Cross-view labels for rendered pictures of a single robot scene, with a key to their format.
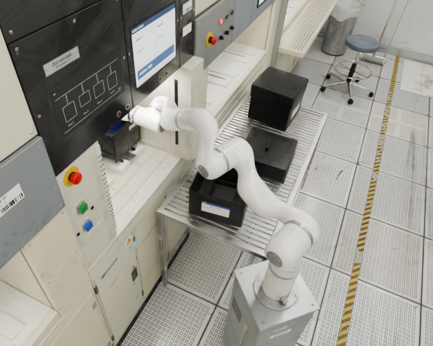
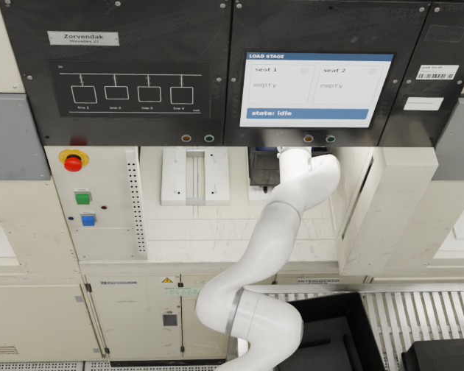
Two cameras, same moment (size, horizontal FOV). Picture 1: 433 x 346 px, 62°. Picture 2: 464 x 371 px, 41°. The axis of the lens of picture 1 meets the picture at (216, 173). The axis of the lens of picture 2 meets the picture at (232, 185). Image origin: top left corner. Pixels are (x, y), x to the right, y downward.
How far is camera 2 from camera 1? 89 cm
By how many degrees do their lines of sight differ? 41
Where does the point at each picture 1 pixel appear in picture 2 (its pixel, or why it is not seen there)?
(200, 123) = (252, 244)
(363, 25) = not seen: outside the picture
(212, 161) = (208, 302)
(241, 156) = (258, 340)
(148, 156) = (306, 217)
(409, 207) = not seen: outside the picture
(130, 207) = (199, 249)
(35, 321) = (0, 251)
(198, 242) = not seen: outside the picture
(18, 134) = not seen: outside the picture
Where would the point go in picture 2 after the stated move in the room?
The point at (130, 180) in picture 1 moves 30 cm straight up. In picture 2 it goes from (246, 220) to (254, 160)
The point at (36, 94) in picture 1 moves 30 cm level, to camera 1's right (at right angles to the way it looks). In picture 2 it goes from (30, 54) to (71, 177)
